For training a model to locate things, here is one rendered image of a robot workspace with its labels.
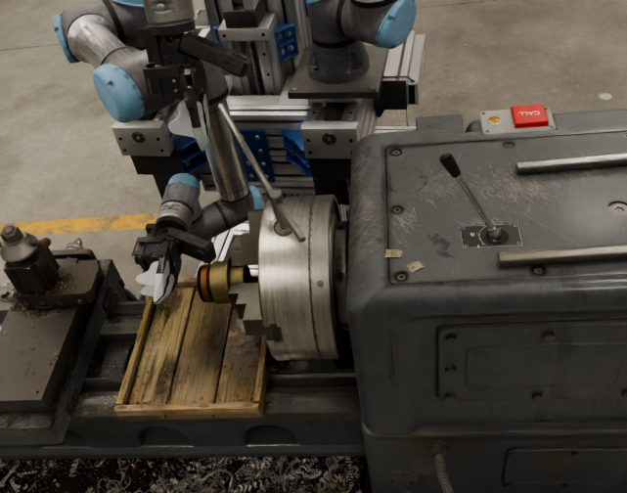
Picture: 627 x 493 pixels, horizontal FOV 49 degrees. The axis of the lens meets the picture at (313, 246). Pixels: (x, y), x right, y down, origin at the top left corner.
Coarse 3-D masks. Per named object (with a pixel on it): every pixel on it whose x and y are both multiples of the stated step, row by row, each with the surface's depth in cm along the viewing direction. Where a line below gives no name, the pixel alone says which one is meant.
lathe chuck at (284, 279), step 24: (264, 216) 122; (264, 240) 119; (288, 240) 118; (264, 264) 118; (288, 264) 117; (264, 288) 117; (288, 288) 117; (264, 312) 118; (288, 312) 118; (288, 336) 120; (312, 336) 120
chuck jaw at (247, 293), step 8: (232, 288) 129; (240, 288) 129; (248, 288) 129; (256, 288) 128; (232, 296) 128; (240, 296) 127; (248, 296) 127; (256, 296) 126; (232, 304) 130; (240, 304) 125; (248, 304) 125; (256, 304) 125; (240, 312) 127; (248, 312) 123; (256, 312) 123; (248, 320) 121; (256, 320) 121; (248, 328) 123; (256, 328) 122; (264, 328) 120; (272, 328) 120; (280, 328) 120; (272, 336) 122; (280, 336) 121
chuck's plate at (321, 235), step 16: (320, 208) 122; (336, 208) 137; (320, 224) 119; (320, 240) 118; (320, 256) 116; (320, 272) 116; (320, 288) 116; (320, 304) 117; (320, 320) 118; (336, 320) 124; (320, 336) 120; (336, 336) 127; (320, 352) 124; (336, 352) 123
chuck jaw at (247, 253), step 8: (248, 216) 130; (256, 216) 130; (248, 224) 130; (256, 224) 130; (256, 232) 130; (240, 240) 131; (248, 240) 131; (256, 240) 131; (240, 248) 133; (248, 248) 131; (256, 248) 131; (232, 256) 132; (240, 256) 131; (248, 256) 131; (256, 256) 131; (232, 264) 132; (240, 264) 132; (248, 264) 131; (256, 264) 131
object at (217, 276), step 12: (204, 264) 135; (216, 264) 132; (228, 264) 131; (204, 276) 131; (216, 276) 131; (228, 276) 131; (240, 276) 131; (204, 288) 131; (216, 288) 130; (228, 288) 130; (204, 300) 133; (216, 300) 132; (228, 300) 132
